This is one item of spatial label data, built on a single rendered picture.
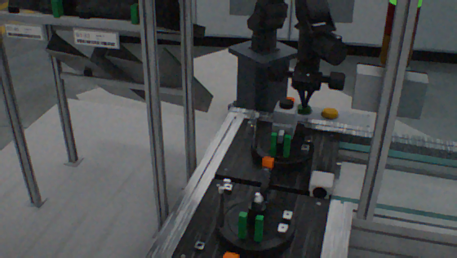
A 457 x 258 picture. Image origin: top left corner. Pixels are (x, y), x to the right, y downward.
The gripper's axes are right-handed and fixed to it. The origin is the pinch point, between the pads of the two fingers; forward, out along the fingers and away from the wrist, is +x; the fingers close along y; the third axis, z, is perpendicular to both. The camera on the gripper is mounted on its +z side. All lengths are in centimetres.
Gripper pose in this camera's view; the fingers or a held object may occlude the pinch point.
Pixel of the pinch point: (305, 95)
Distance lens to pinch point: 122.0
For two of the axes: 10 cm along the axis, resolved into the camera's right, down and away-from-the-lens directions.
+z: -2.8, 5.0, -8.2
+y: 9.6, 1.5, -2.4
